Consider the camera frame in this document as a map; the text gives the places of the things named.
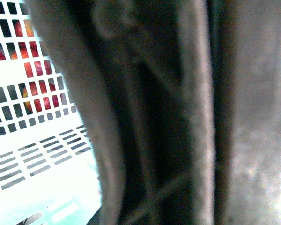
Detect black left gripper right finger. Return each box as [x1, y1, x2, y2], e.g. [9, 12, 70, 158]
[208, 0, 281, 225]

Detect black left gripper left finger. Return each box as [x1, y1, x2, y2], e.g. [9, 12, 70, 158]
[26, 0, 214, 225]

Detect light blue plastic basket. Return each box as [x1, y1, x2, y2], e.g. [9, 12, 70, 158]
[0, 0, 103, 225]

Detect red apples behind basket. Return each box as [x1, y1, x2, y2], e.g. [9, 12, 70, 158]
[0, 0, 76, 132]

